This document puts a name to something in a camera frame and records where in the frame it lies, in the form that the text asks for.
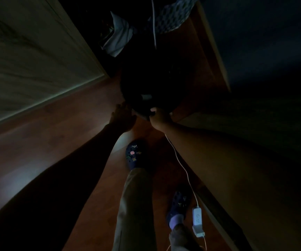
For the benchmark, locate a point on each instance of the white inline switch box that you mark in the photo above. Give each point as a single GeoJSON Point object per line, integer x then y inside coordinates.
{"type": "Point", "coordinates": [197, 219]}

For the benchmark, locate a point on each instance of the person's left hand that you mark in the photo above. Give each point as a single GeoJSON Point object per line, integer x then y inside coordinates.
{"type": "Point", "coordinates": [123, 118]}

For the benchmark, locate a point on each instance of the white cloth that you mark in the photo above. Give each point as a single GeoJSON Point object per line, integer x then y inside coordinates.
{"type": "Point", "coordinates": [119, 36]}

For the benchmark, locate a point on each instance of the person's right hand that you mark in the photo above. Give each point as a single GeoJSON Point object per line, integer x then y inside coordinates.
{"type": "Point", "coordinates": [160, 120]}

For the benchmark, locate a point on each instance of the black trash bin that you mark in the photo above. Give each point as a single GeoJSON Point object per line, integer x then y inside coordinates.
{"type": "Point", "coordinates": [150, 81]}

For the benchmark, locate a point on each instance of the person's left blue clog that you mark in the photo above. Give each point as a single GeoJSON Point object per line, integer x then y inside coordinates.
{"type": "Point", "coordinates": [134, 156]}

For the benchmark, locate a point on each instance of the wooden dressing table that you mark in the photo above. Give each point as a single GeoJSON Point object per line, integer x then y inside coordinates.
{"type": "Point", "coordinates": [270, 120]}

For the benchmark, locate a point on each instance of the person's right purple sock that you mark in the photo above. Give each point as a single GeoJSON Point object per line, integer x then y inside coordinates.
{"type": "Point", "coordinates": [176, 222]}

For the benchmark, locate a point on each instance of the person's left forearm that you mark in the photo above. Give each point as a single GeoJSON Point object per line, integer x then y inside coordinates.
{"type": "Point", "coordinates": [69, 185]}

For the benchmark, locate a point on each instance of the person's beige trousers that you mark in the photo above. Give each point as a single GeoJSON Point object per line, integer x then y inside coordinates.
{"type": "Point", "coordinates": [134, 211]}

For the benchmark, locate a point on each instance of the person's right forearm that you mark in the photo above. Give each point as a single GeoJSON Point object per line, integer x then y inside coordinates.
{"type": "Point", "coordinates": [231, 167]}

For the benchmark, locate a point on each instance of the grey woven basket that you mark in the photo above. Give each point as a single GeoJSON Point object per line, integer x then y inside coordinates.
{"type": "Point", "coordinates": [174, 15]}

